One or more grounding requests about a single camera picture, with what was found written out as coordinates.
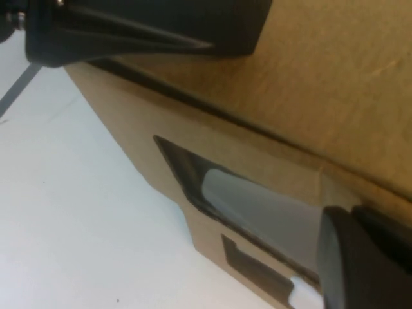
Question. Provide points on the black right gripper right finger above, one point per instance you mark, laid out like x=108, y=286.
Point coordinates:
x=389, y=235

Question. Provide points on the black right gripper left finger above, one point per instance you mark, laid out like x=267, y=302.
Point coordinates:
x=354, y=267

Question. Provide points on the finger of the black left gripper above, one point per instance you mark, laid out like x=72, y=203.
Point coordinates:
x=238, y=25

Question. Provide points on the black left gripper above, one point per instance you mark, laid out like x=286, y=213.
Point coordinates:
x=13, y=17

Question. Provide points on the brown cardboard shoe box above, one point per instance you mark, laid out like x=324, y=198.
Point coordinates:
x=289, y=122

